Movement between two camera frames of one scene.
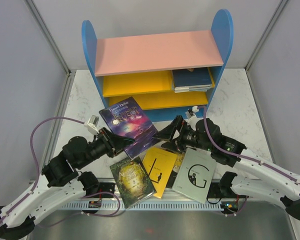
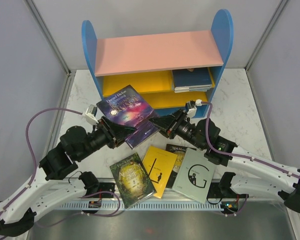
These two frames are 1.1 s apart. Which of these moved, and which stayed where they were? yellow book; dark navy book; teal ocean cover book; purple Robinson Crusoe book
Moved: purple Robinson Crusoe book
Stayed: yellow book; dark navy book; teal ocean cover book
